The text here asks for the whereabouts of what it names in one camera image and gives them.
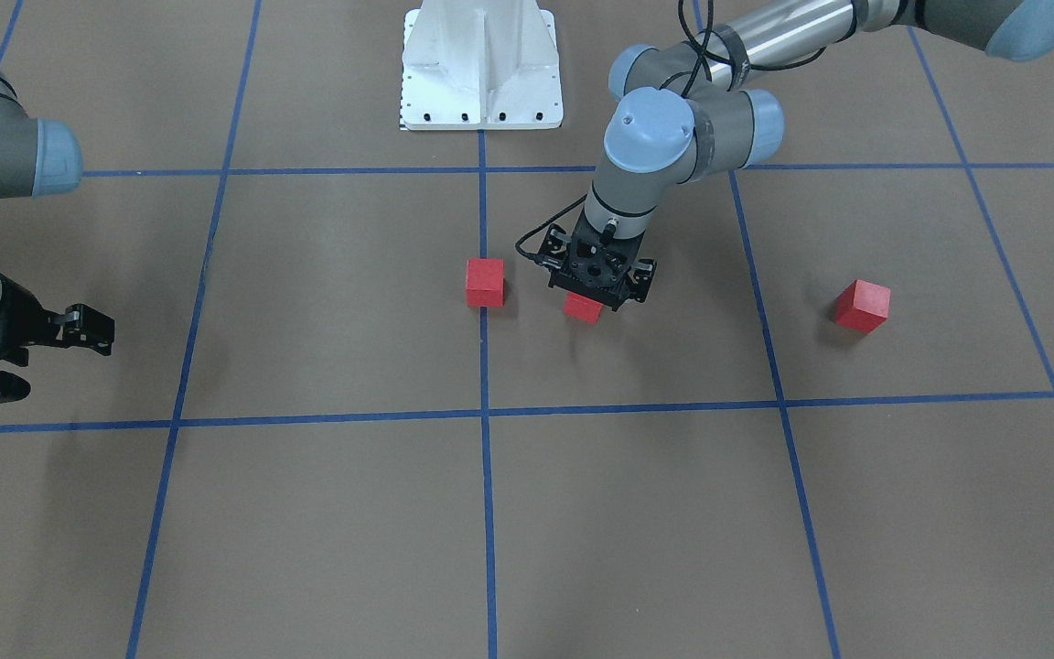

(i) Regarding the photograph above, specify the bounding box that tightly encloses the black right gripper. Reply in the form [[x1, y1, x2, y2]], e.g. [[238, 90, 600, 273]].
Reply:
[[0, 275, 116, 362]]

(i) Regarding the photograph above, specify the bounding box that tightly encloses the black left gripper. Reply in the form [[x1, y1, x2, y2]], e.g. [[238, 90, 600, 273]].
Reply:
[[536, 224, 657, 311]]

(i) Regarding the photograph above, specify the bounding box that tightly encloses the red block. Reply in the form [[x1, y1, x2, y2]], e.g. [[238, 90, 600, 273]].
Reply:
[[562, 292, 604, 324], [465, 257, 506, 308], [834, 279, 892, 334]]

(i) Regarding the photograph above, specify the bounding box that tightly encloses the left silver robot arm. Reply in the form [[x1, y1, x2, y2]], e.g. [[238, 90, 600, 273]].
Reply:
[[522, 1, 1054, 309]]

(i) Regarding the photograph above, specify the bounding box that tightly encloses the brown paper table cover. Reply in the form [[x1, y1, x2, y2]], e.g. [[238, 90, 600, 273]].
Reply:
[[0, 1, 1054, 658]]

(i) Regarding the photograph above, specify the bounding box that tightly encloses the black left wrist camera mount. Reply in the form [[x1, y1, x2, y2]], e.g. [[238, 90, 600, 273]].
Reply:
[[560, 238, 630, 289]]

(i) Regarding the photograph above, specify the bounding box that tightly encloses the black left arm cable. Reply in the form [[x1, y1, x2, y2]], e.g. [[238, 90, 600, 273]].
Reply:
[[515, 0, 829, 268]]

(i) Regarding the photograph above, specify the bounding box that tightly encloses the white central pedestal column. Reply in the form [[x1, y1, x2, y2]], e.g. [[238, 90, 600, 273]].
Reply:
[[399, 1, 565, 131]]

